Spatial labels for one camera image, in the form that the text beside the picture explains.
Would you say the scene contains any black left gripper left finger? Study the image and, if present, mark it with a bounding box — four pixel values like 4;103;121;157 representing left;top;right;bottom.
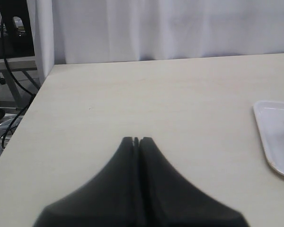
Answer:
34;137;142;227

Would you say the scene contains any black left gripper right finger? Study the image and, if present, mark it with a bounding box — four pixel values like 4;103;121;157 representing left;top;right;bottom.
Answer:
139;137;249;227

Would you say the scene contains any white rectangular tray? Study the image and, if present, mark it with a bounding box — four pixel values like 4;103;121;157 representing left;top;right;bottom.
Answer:
253;100;284;176

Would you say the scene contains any grey metal side table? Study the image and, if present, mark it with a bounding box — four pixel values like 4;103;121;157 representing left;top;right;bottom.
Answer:
0;56;40;108

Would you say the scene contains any white backdrop curtain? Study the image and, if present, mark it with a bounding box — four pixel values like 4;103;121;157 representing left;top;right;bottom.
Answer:
27;0;284;80

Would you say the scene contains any black equipment on side table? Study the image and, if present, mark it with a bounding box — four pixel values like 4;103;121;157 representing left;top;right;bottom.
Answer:
0;0;35;58

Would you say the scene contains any black hanging cable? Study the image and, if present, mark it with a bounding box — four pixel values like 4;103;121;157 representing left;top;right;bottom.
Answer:
0;14;37;152

